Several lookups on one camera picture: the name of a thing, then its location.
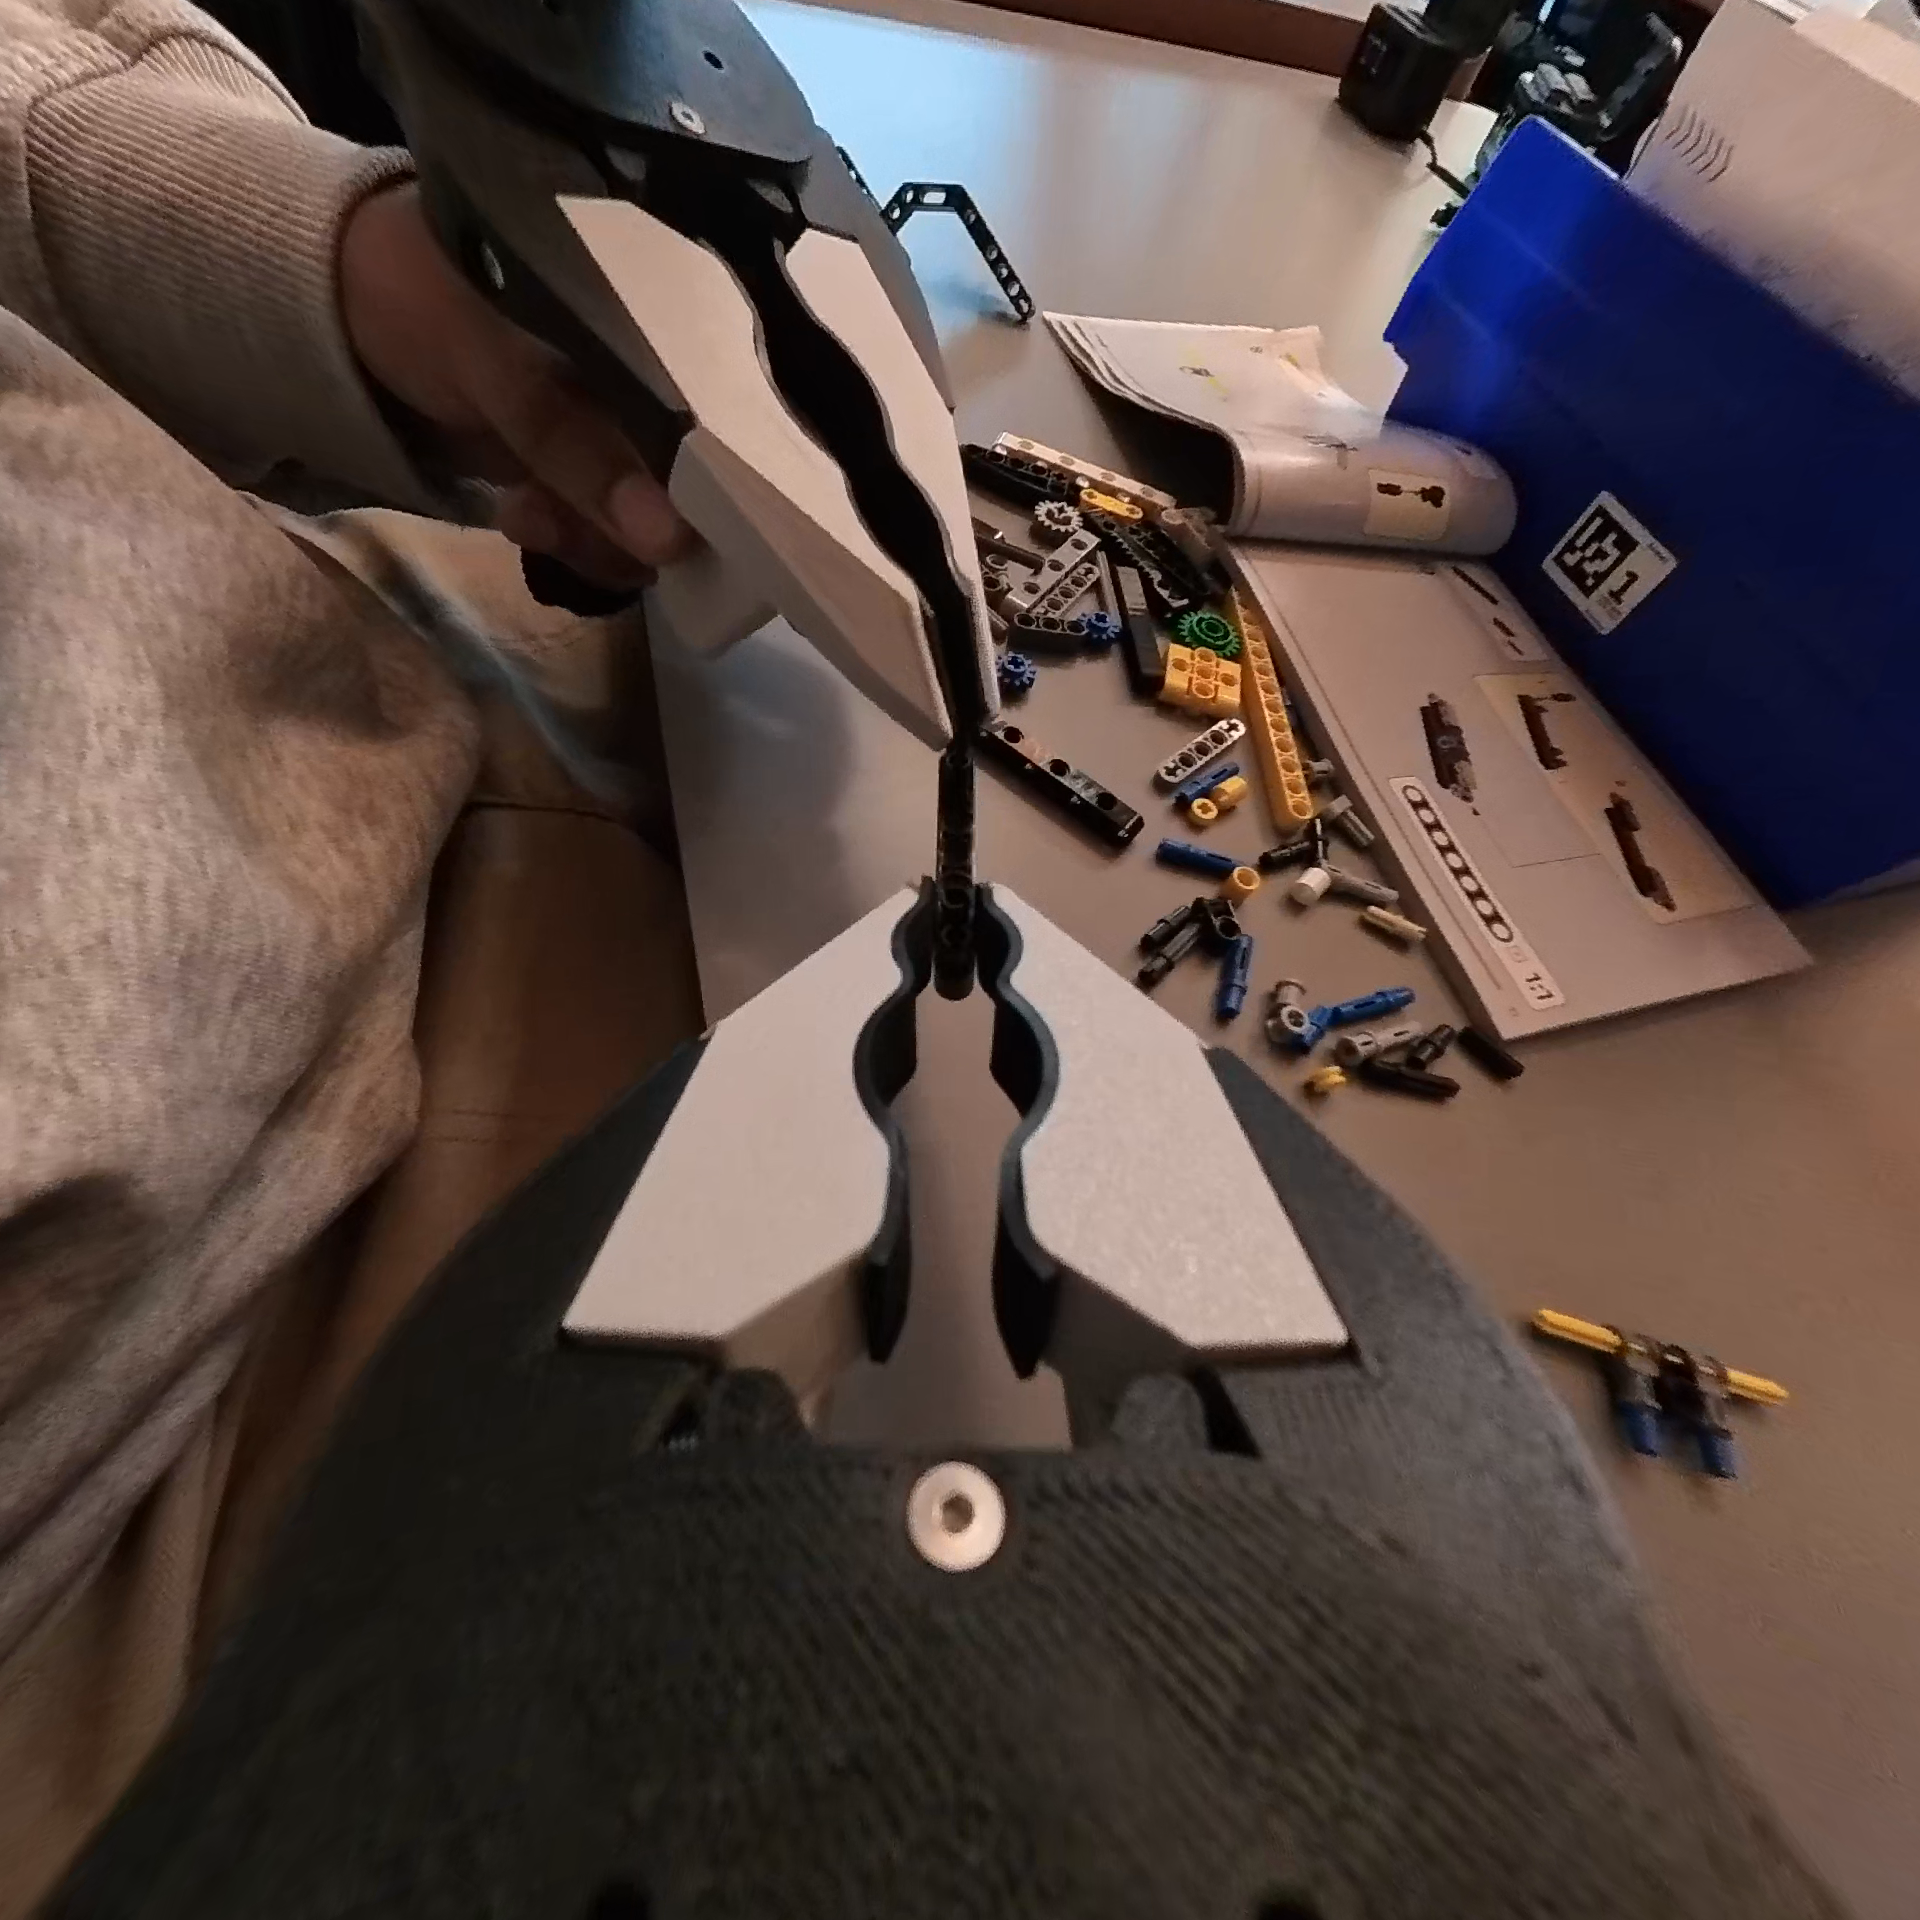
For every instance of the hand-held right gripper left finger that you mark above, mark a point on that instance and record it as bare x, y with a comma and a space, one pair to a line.
735, 1184

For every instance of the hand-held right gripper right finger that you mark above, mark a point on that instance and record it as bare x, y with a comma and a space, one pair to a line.
1156, 1184

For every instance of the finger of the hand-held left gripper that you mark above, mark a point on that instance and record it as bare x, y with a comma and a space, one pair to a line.
751, 480
893, 375

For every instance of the thin black lego beam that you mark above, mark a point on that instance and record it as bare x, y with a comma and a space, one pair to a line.
957, 839

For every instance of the person's left forearm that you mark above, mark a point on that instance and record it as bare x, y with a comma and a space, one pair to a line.
181, 194

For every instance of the long black lego beam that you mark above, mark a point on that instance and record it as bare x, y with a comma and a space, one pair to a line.
1059, 780

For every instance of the pile of small lego pieces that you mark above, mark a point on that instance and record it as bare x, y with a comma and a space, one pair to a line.
1200, 675

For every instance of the long yellow lego beam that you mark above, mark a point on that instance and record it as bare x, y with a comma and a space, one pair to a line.
1277, 721

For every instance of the yellow axle lego assembly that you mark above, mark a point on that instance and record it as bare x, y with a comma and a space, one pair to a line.
1664, 1371

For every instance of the person's left hand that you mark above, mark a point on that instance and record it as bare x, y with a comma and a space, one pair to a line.
495, 406

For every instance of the flat open instruction booklet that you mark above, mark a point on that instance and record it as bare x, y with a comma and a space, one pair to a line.
1559, 900

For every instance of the black device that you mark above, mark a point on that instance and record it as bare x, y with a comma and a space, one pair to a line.
1396, 66

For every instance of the person's grey hoodie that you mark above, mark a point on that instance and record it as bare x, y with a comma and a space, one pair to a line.
181, 900

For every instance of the dark equipment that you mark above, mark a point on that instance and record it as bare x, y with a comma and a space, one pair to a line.
1590, 66

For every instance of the blue storage bin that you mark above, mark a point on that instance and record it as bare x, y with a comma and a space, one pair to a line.
1771, 375

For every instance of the white cardboard box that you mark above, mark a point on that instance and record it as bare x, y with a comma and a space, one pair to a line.
1799, 120

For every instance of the black angled lego frame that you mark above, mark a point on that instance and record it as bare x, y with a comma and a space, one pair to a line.
992, 254

